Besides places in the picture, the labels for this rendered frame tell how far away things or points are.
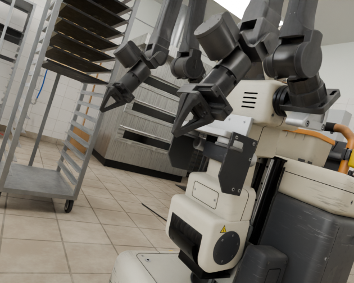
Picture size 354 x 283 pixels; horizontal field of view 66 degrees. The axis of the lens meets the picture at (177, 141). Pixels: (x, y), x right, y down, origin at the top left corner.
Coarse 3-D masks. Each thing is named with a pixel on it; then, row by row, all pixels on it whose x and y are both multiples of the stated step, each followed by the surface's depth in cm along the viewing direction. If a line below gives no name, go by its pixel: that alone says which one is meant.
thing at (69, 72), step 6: (48, 60) 163; (42, 66) 205; (48, 66) 190; (54, 66) 179; (60, 66) 167; (66, 66) 169; (60, 72) 208; (66, 72) 193; (72, 72) 179; (78, 72) 173; (72, 78) 222; (78, 78) 206; (84, 78) 191; (90, 78) 178; (96, 78) 180
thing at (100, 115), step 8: (136, 0) 185; (136, 8) 186; (128, 24) 185; (128, 32) 186; (112, 80) 187; (104, 112) 188; (96, 128) 187; (96, 136) 188; (88, 152) 187; (88, 160) 188; (80, 176) 187; (80, 184) 188
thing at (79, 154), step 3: (63, 141) 238; (66, 141) 234; (66, 144) 228; (69, 144) 225; (69, 147) 219; (72, 147) 216; (72, 150) 208; (75, 150) 208; (78, 150) 202; (75, 153) 201; (78, 153) 201; (81, 153) 195; (78, 156) 193; (81, 156) 193; (84, 156) 189; (81, 159) 186; (84, 159) 187
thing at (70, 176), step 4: (60, 160) 235; (60, 164) 231; (64, 168) 219; (64, 172) 208; (68, 172) 209; (68, 176) 201; (72, 176) 198; (72, 180) 195; (76, 180) 189; (72, 184) 186; (76, 184) 187
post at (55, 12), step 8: (56, 0) 159; (56, 8) 160; (56, 16) 160; (48, 24) 160; (48, 32) 160; (48, 40) 161; (40, 48) 161; (40, 56) 160; (40, 64) 161; (32, 80) 160; (32, 88) 161; (24, 104) 160; (24, 112) 161; (24, 120) 162; (16, 128) 160; (16, 136) 161; (16, 144) 162; (8, 152) 161; (8, 160) 161; (8, 168) 162; (0, 184) 161
